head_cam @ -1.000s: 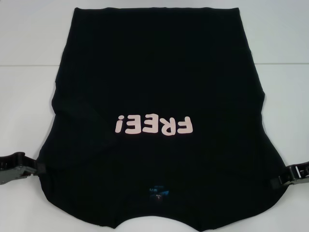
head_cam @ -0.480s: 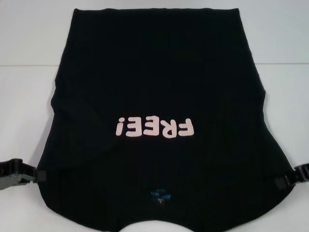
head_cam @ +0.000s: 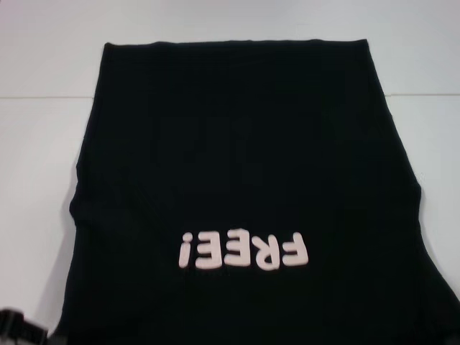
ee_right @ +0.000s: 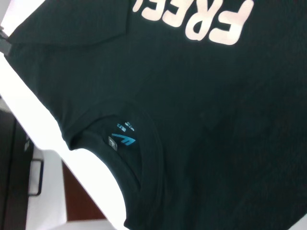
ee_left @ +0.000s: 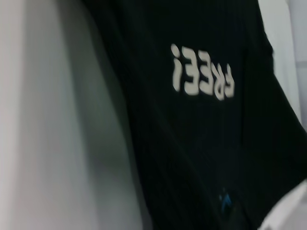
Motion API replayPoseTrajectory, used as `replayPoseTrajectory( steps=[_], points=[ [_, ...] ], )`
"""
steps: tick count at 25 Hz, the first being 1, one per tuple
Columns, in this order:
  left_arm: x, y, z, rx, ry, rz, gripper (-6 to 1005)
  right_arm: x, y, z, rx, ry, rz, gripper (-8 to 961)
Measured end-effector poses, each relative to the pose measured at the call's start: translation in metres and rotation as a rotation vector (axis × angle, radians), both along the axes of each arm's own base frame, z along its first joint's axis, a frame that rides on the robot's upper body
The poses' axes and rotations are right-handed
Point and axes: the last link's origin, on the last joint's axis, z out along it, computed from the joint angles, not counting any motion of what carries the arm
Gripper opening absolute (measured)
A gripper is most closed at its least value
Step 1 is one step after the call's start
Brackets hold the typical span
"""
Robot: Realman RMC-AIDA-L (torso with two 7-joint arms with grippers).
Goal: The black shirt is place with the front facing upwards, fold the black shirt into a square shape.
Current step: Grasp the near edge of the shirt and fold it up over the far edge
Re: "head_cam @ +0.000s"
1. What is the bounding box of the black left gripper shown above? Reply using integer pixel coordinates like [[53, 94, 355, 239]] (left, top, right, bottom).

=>
[[0, 307, 48, 345]]

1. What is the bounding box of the black shirt with FREE print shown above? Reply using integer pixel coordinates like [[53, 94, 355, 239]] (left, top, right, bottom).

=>
[[50, 38, 460, 345]]

